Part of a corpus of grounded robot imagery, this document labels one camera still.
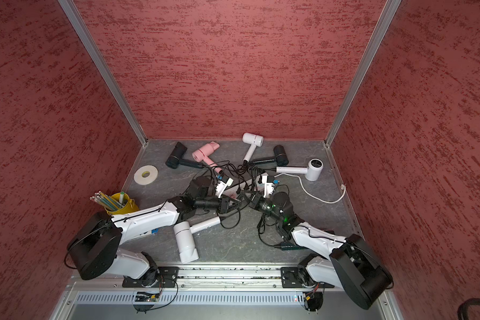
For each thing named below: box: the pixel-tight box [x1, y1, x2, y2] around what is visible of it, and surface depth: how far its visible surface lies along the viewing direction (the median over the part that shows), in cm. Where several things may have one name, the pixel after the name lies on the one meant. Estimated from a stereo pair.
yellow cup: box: [104, 192, 140, 215], surface depth 86 cm
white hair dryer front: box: [173, 216, 221, 264], surface depth 81 cm
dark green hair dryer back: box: [250, 144, 289, 167], surface depth 112 cm
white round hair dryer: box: [276, 158, 324, 182], surface depth 101 cm
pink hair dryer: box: [192, 141, 223, 174], surface depth 111 cm
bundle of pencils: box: [90, 190, 124, 211], surface depth 81 cm
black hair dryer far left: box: [165, 142, 205, 170], surface depth 109 cm
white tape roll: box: [133, 164, 159, 186], surface depth 106 cm
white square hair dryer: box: [242, 132, 264, 162], surface depth 117 cm
